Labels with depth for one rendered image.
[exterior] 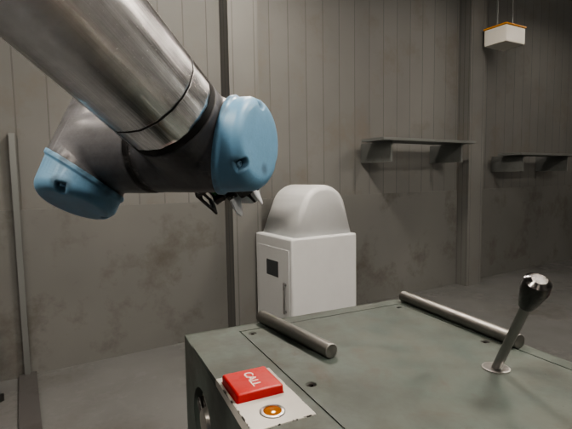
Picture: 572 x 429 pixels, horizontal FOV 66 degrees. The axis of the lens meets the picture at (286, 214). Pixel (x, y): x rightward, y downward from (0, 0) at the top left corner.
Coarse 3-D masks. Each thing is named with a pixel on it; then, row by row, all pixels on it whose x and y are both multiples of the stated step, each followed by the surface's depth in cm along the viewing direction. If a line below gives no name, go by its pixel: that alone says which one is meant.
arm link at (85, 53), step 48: (0, 0) 20; (48, 0) 21; (96, 0) 22; (144, 0) 25; (48, 48) 22; (96, 48) 23; (144, 48) 25; (96, 96) 26; (144, 96) 26; (192, 96) 29; (144, 144) 30; (192, 144) 31; (240, 144) 31
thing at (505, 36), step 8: (504, 24) 547; (512, 24) 549; (488, 32) 566; (496, 32) 556; (504, 32) 547; (512, 32) 551; (520, 32) 559; (488, 40) 567; (496, 40) 556; (504, 40) 548; (512, 40) 552; (520, 40) 560; (496, 48) 577; (504, 48) 577; (512, 48) 578
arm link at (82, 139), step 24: (72, 120) 39; (96, 120) 38; (72, 144) 38; (96, 144) 36; (120, 144) 35; (48, 168) 37; (72, 168) 37; (96, 168) 37; (120, 168) 36; (48, 192) 38; (72, 192) 37; (96, 192) 38; (120, 192) 40; (144, 192) 39; (96, 216) 41
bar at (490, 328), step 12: (408, 300) 88; (420, 300) 85; (432, 312) 82; (444, 312) 79; (456, 312) 77; (468, 324) 74; (480, 324) 72; (492, 324) 70; (492, 336) 69; (504, 336) 67
